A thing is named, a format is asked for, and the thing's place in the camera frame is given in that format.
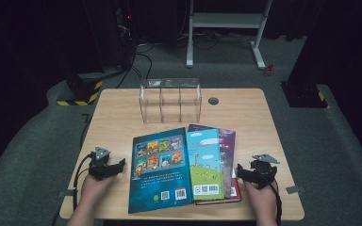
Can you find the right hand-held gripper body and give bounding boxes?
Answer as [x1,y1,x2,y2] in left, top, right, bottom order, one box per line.
[246,153,280,189]

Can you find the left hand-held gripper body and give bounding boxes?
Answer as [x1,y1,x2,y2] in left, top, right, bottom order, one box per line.
[88,146,117,182]

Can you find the thick white and red book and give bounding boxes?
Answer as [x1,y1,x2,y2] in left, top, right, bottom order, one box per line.
[195,169,243,206]

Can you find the purple softcover book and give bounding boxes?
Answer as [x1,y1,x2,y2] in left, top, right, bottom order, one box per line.
[187,123,237,200]

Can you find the light blue hardcover picture book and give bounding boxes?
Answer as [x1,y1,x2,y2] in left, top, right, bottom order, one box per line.
[185,128,226,202]

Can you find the dark blue picture book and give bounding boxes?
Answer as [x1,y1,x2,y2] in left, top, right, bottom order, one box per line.
[127,126,195,215]

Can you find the clear acrylic book rack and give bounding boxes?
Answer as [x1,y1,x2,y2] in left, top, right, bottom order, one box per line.
[139,77,203,124]

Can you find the person's left hand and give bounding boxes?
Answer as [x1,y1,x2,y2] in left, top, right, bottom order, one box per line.
[80,174,118,204]

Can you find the person's right hand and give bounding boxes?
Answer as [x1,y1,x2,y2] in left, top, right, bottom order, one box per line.
[243,181,278,218]

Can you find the grey tape piece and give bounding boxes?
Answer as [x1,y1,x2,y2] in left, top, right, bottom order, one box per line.
[285,185,306,195]
[58,187,79,199]

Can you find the black yellow striped stand base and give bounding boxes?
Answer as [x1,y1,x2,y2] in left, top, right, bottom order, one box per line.
[280,80,330,109]
[56,73,104,107]

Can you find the black computer tower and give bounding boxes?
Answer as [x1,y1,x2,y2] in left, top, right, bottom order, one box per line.
[112,0,140,71]

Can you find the white metal stand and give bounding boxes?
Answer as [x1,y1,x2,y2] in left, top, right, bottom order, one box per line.
[186,0,273,71]

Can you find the left hand-held gripper cable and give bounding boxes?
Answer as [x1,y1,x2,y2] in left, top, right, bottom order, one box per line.
[71,153,96,212]

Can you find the hand-held gripper cable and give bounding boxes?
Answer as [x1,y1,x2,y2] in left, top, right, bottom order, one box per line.
[263,174,283,226]
[71,153,96,212]

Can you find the right hand-held gripper cable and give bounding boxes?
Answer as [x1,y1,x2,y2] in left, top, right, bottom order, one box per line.
[263,174,283,226]

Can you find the black floor cables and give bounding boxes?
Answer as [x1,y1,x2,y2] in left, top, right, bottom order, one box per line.
[116,41,155,89]

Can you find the bundle of black cables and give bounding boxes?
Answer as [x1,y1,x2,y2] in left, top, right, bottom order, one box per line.
[175,28,256,51]

